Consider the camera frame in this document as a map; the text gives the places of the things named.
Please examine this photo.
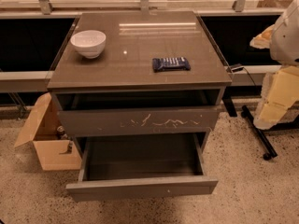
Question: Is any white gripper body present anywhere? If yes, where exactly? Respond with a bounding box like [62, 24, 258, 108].
[262, 65, 299, 113]

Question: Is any blue snack packet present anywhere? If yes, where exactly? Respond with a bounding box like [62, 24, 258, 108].
[152, 57, 191, 72]

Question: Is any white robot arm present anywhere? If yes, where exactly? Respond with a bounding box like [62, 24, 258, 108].
[249, 0, 299, 130]

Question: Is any black power adapter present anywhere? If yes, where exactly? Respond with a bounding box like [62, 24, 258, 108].
[226, 63, 244, 73]

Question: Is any open cardboard box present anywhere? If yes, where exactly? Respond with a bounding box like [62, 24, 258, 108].
[14, 93, 81, 171]

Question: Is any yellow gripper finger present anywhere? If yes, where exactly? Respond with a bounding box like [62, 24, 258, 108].
[253, 102, 287, 130]

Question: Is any bottle in cardboard box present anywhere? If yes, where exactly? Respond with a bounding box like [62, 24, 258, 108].
[56, 126, 68, 140]

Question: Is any grey middle drawer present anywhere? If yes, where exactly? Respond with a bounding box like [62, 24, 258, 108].
[58, 106, 219, 137]

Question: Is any white ceramic bowl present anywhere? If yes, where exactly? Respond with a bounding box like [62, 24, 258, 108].
[70, 30, 107, 59]

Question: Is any black stand base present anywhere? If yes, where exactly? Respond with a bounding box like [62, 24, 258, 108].
[241, 105, 299, 161]

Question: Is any grey open bottom drawer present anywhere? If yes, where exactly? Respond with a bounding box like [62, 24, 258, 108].
[66, 133, 218, 202]

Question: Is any grey drawer cabinet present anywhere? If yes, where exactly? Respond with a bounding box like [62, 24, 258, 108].
[48, 11, 231, 150]

